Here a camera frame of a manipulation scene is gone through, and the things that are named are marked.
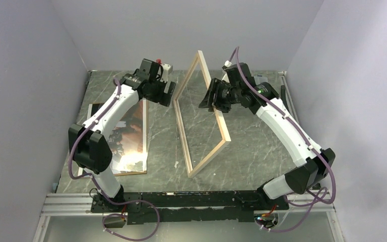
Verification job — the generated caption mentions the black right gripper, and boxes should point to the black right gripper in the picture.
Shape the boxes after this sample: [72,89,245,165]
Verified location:
[198,78,241,113]

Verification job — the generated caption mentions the glossy photo print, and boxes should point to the glossy photo print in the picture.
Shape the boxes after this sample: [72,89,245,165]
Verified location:
[78,99,148,176]

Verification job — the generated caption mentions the white wooden picture frame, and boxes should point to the white wooden picture frame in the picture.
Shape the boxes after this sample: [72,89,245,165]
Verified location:
[172,50,232,178]

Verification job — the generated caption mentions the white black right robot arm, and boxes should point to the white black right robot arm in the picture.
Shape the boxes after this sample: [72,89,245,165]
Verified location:
[199,63,336,209]

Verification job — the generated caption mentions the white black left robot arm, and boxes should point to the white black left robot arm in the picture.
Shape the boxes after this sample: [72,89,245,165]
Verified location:
[68,58,176,212]

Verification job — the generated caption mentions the clear plastic compartment box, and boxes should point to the clear plastic compartment box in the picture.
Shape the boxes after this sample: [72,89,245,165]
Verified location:
[254,75,268,86]

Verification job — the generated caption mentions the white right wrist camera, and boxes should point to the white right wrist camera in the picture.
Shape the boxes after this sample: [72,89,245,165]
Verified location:
[221,70,230,83]

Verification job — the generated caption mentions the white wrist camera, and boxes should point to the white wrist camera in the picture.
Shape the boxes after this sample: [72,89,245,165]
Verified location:
[221,70,230,83]
[156,59,173,82]

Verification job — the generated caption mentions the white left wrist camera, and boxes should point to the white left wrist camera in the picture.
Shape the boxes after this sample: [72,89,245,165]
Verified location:
[156,59,173,82]

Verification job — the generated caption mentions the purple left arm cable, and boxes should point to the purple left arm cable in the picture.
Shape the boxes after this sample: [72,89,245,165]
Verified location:
[68,77,161,240]

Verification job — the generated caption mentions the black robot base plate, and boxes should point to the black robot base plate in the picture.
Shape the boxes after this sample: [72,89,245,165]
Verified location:
[90,190,289,225]

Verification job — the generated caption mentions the aluminium extrusion rail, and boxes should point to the aluminium extrusion rail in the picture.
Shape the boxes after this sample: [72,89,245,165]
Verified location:
[41,193,336,216]

